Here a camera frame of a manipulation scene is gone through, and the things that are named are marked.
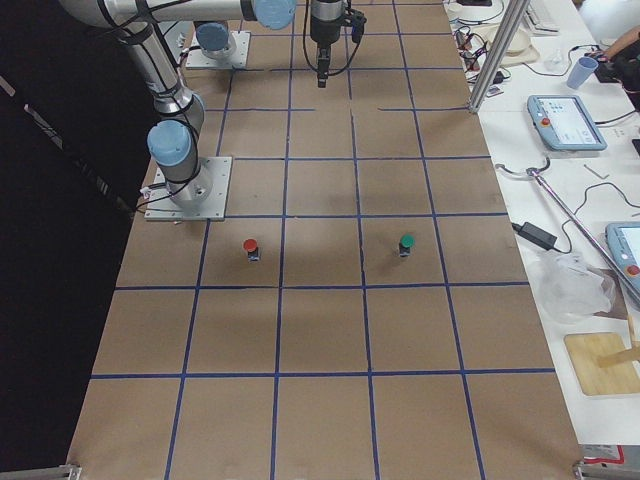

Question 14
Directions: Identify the aluminium frame post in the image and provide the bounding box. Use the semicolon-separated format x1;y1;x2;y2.
468;0;530;114

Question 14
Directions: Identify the green push button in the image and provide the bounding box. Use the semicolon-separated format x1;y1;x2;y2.
398;234;415;258

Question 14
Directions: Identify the blue teach pendant lower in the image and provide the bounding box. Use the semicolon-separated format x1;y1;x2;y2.
605;222;639;297

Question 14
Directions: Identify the red push button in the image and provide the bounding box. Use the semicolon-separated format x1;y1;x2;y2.
243;238;260;262

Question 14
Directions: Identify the white plate stack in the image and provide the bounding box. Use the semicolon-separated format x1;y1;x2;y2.
472;25;540;67

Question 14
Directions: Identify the clear plastic bag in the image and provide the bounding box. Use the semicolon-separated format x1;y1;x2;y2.
526;251;618;325

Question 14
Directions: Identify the person forearm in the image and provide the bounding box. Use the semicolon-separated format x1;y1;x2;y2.
603;26;640;61

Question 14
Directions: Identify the metal cane rod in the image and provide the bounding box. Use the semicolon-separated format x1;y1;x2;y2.
495;156;639;304

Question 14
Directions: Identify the blue teach pendant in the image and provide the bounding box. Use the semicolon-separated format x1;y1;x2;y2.
526;95;607;152
605;222;639;297

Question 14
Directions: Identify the light blue plastic cup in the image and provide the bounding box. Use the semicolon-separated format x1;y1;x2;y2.
566;56;599;90

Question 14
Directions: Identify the black power adapter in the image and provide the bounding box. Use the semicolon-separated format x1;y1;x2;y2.
512;222;557;251

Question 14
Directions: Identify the wooden board stand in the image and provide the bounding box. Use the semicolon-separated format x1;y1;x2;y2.
564;316;639;396

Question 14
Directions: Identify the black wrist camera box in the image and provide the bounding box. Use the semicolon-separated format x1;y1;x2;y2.
343;6;367;45

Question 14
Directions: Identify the blue teach pendant upper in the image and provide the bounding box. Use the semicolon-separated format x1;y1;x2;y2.
526;95;607;152

